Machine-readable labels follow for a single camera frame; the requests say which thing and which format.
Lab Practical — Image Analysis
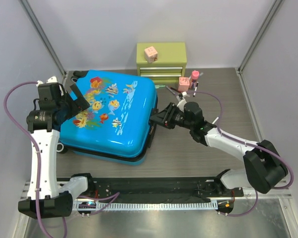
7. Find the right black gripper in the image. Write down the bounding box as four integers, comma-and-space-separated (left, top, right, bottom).
151, 102, 194, 129

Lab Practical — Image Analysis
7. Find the blue fish-print suitcase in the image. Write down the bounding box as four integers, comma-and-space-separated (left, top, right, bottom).
57, 70, 158, 165

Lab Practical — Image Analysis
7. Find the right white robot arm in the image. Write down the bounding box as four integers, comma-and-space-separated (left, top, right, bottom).
150, 102, 288, 196

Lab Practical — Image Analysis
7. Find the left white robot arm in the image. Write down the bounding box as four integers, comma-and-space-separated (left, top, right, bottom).
18, 82, 95, 219

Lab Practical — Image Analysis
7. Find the pink silver pen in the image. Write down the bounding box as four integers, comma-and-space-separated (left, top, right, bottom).
166, 86, 179, 97

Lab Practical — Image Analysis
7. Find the mint green small tool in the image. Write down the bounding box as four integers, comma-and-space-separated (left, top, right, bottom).
155, 85, 165, 89

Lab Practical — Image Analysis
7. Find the black white marker pen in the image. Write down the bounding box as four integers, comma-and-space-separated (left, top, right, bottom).
193, 81, 199, 97

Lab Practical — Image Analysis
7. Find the pink cube on table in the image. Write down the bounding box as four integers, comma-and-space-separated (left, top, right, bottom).
178, 77, 190, 92

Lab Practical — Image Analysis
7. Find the pink capped bottle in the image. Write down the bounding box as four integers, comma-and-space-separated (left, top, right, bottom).
189, 70, 200, 89

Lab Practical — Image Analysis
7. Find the pink cube on cabinet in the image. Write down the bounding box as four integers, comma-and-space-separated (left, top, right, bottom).
144, 46, 158, 63

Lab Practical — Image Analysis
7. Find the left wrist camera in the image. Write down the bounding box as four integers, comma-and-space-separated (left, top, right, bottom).
36, 76, 64, 96

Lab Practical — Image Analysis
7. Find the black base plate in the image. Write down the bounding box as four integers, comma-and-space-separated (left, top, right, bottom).
66, 177, 244, 215

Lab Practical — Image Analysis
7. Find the aluminium rail frame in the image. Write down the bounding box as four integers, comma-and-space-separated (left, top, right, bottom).
18, 174, 289, 218

